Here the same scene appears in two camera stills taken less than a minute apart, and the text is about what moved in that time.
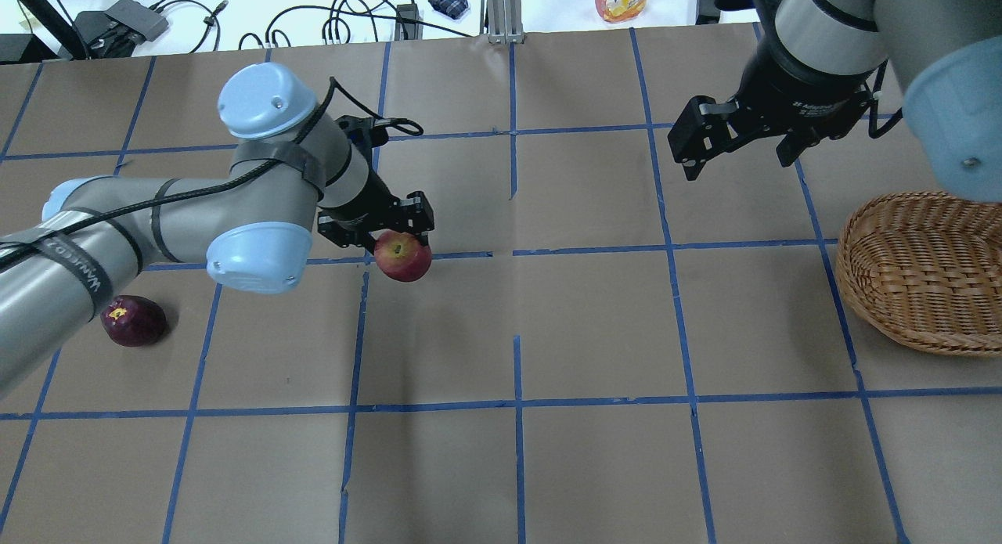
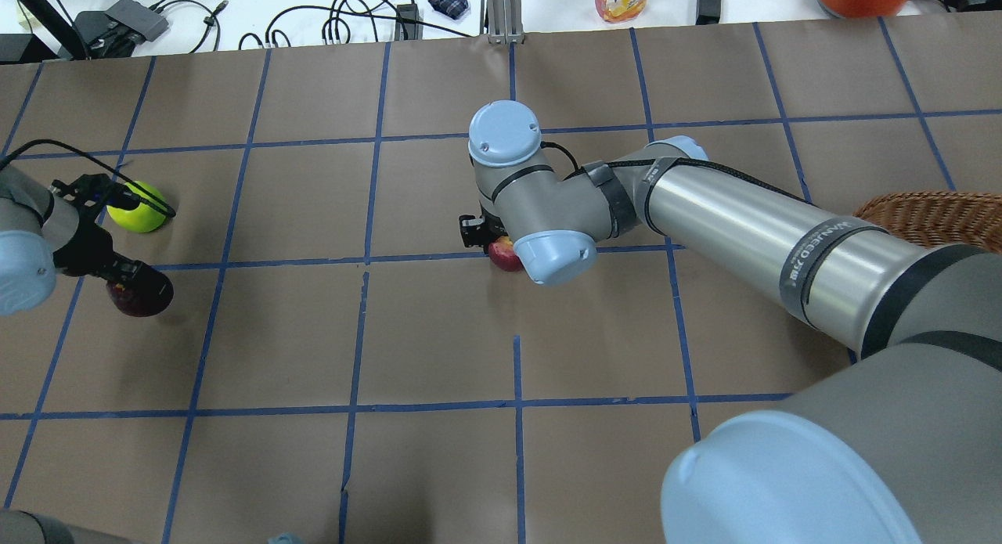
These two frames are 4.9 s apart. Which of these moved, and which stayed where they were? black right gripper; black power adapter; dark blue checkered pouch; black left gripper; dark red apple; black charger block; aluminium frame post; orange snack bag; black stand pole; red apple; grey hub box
Moved: black right gripper; dark red apple; black left gripper; red apple
Stayed: orange snack bag; black stand pole; black charger block; aluminium frame post; black power adapter; dark blue checkered pouch; grey hub box
